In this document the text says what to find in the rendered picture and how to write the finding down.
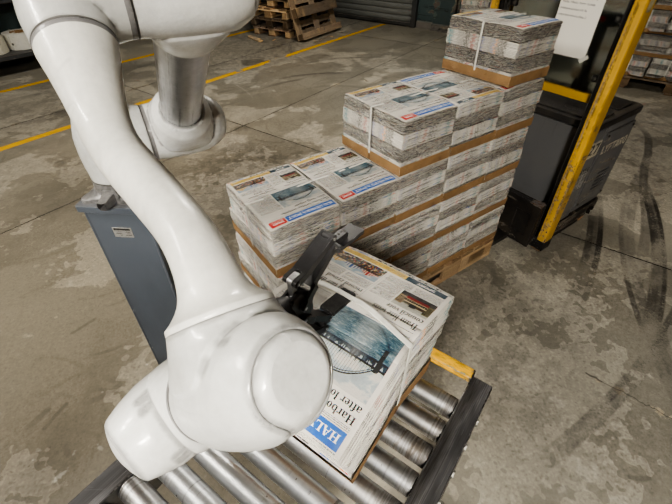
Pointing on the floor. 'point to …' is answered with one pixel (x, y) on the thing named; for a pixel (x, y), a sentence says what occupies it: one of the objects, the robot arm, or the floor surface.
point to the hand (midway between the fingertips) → (349, 263)
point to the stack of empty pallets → (273, 19)
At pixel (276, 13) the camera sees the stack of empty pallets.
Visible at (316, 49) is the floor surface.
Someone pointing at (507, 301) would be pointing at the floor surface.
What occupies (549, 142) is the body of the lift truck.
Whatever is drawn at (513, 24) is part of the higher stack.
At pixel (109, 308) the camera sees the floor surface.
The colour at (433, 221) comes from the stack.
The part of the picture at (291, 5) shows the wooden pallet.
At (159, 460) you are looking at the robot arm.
